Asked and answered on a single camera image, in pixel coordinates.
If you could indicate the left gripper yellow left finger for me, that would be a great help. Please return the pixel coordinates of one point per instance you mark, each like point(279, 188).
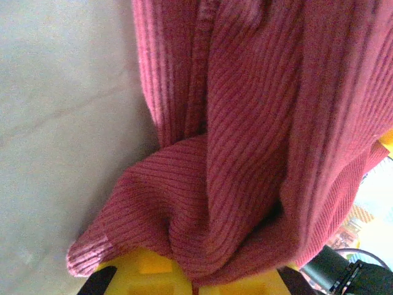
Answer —
point(147, 273)

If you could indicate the red ribbed tank top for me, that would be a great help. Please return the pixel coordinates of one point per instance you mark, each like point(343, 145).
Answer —
point(245, 138)

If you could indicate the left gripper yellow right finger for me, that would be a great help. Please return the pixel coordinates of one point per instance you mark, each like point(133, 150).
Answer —
point(245, 285)

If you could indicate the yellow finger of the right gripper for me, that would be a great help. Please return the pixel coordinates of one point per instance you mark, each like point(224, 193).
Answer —
point(385, 147)

